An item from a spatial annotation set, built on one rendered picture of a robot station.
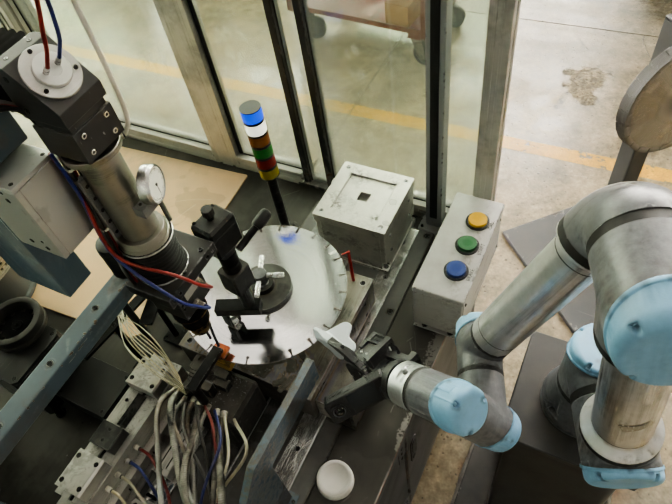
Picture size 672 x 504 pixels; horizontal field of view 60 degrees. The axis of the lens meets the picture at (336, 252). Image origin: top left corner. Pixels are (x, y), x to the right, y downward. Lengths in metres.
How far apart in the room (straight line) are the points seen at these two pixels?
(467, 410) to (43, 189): 0.61
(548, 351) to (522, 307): 0.44
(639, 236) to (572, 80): 2.57
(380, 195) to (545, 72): 2.02
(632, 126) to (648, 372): 1.16
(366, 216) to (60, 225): 0.73
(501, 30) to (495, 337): 0.52
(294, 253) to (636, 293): 0.74
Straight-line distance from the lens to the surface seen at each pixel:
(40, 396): 1.11
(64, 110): 0.65
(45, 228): 0.76
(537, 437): 1.22
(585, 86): 3.19
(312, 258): 1.18
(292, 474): 1.19
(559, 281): 0.82
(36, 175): 0.73
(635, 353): 0.65
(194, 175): 1.73
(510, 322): 0.90
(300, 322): 1.10
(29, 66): 0.66
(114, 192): 0.74
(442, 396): 0.86
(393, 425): 1.21
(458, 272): 1.19
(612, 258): 0.67
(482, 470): 1.96
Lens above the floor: 1.88
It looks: 52 degrees down
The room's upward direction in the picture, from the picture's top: 12 degrees counter-clockwise
